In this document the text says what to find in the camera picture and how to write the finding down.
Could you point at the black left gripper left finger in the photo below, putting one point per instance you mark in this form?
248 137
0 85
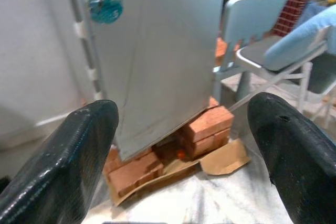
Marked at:
60 171

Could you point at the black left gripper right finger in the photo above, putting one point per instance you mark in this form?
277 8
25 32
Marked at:
296 161

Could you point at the grey metal fridge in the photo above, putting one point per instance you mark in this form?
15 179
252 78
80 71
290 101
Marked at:
162 51

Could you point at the brown cardboard sheet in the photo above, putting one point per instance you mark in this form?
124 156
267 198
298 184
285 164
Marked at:
225 161

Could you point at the red brick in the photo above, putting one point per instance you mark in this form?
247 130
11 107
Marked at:
134 172
210 123
210 144

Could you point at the white folding chair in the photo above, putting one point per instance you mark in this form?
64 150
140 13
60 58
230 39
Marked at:
253 61
323 77

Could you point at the small orange ball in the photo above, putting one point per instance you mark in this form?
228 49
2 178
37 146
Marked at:
180 153

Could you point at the light blue cushion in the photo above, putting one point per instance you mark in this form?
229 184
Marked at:
302 37

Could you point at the light blue wooden chair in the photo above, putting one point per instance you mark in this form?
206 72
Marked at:
252 14

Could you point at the white wall pipe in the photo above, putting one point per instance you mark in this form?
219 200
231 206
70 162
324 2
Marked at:
78 11

